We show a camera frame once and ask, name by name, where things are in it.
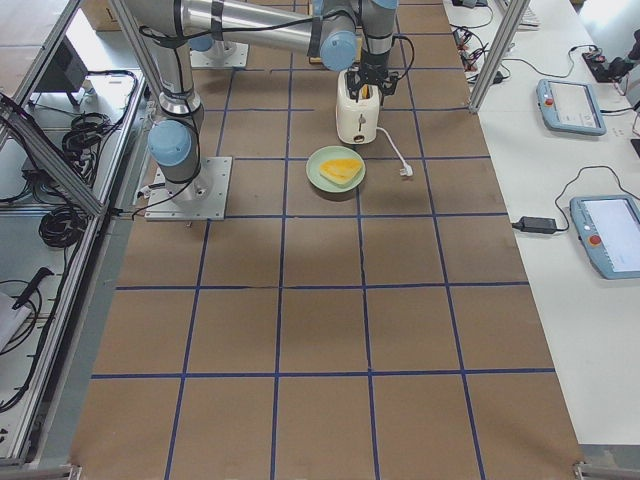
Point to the near blue teach pendant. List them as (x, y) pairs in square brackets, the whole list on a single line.
[(608, 229)]

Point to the cardboard box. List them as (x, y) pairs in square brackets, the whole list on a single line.
[(104, 15)]

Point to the far blue teach pendant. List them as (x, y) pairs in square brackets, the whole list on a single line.
[(570, 107)]

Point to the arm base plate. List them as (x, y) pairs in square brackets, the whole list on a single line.
[(218, 55), (204, 199)]

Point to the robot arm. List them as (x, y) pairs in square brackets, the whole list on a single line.
[(353, 38)]

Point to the aluminium frame post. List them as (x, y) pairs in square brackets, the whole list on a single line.
[(498, 48)]

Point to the white toaster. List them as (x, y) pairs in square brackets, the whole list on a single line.
[(356, 122)]

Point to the light green plate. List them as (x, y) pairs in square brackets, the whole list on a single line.
[(327, 153)]

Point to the black power adapter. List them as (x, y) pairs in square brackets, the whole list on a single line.
[(537, 225)]

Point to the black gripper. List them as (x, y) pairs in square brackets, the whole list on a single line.
[(372, 67)]

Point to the triangular bread on plate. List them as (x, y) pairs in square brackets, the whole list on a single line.
[(341, 171)]

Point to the blue teach pendant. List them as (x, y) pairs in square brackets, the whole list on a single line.
[(608, 229), (570, 107)]

